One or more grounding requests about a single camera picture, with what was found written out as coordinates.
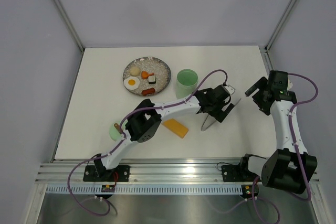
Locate toy fried egg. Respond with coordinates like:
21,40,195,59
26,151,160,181
123,76,140,90

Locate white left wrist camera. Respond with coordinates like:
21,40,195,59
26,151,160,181
224,85,236,96

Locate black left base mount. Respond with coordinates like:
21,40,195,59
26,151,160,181
83,165,130,182

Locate metal food tongs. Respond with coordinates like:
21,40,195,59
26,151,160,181
201,98,242,132

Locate aluminium right frame rail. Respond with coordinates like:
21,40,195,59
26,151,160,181
258,46,274,74

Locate green round lid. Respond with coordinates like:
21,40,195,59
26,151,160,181
109,122,121,142

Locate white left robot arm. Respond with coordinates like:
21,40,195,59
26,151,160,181
94,84,235,181

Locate toy sushi roll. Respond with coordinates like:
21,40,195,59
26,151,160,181
148,75,156,84

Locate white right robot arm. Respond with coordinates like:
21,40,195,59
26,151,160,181
238,70,318,201

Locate toy orange chicken drumstick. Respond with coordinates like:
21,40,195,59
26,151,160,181
141,71,154,79

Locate green cylindrical lunch container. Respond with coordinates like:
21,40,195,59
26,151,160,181
175,69,198,99

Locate aluminium front rail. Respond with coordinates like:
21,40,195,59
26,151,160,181
35,158,240,185

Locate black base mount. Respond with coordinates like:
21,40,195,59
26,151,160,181
83,165,130,182
221,165,257,182

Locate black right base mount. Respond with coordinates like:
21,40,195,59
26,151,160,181
221,165,257,182

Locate toy beige bun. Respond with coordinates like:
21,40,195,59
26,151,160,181
130,66,141,76

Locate toy red sausage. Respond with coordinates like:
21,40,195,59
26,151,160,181
141,88,155,96

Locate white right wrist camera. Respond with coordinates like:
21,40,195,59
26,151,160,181
287,79,293,91

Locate white slotted cable duct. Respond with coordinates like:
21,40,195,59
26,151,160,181
46,184,249,195

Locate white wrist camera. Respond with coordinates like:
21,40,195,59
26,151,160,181
224,85,236,96
287,79,293,91

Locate yellow rectangular box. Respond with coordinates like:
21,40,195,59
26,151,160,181
162,119,189,138

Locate aluminium left frame post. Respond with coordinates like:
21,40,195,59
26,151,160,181
51,0,85,54

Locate aluminium corner frame post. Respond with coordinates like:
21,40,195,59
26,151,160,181
265,0,299,53

